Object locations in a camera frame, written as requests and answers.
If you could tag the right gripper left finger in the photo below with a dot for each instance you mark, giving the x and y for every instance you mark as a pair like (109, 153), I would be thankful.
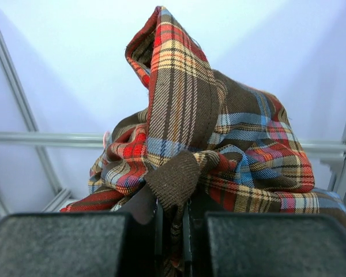
(127, 242)

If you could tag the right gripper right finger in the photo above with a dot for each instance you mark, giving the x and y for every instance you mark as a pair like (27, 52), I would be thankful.
(221, 243)

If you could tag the pink wire hanger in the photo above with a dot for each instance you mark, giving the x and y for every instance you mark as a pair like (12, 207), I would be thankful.
(106, 137)

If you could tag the brown red plaid shirt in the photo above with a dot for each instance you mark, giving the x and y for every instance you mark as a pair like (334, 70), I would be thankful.
(201, 129)

